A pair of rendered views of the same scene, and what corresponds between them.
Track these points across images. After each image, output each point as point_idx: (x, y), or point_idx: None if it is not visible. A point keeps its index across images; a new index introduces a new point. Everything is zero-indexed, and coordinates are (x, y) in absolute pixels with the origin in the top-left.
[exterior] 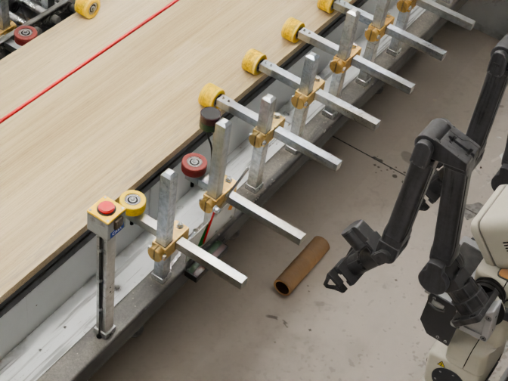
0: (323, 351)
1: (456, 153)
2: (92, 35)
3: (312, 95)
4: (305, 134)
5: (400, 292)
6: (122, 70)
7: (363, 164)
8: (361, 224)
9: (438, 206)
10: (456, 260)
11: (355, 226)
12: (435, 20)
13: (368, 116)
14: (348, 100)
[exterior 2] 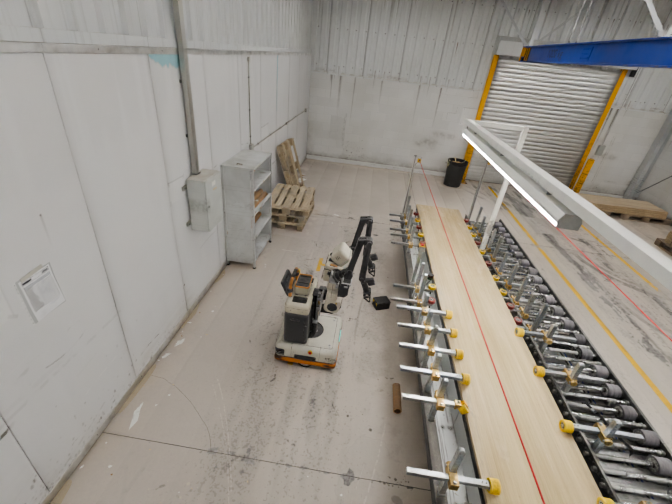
0: (369, 374)
1: (363, 216)
2: (505, 328)
3: (424, 324)
4: (422, 352)
5: (358, 409)
6: (481, 319)
7: (413, 478)
8: (374, 254)
9: (366, 469)
10: (350, 248)
11: (375, 253)
12: (432, 462)
13: (402, 323)
14: (423, 376)
